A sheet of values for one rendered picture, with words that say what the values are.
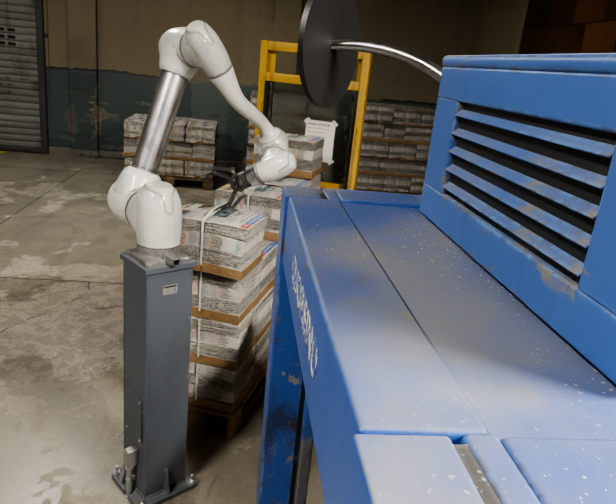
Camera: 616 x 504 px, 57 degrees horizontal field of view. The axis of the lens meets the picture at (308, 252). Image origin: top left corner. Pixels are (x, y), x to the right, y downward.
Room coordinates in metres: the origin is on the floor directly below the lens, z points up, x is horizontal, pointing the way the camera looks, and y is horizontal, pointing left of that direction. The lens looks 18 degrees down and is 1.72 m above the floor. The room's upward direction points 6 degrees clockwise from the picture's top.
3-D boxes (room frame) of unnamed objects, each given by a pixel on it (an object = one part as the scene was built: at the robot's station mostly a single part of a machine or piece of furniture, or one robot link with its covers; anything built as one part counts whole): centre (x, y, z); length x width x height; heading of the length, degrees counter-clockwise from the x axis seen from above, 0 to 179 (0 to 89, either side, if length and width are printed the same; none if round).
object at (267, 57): (4.10, 0.41, 0.97); 0.09 x 0.09 x 1.75; 78
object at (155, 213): (1.98, 0.55, 1.17); 0.18 x 0.16 x 0.22; 44
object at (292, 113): (4.05, 0.08, 1.28); 0.57 x 0.01 x 0.65; 78
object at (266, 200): (3.02, 0.31, 0.95); 0.38 x 0.29 x 0.23; 78
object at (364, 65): (3.96, -0.24, 0.97); 0.09 x 0.09 x 1.75; 78
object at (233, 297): (2.89, 0.33, 0.42); 1.17 x 0.39 x 0.83; 168
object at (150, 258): (1.96, 0.53, 1.03); 0.22 x 0.18 x 0.06; 44
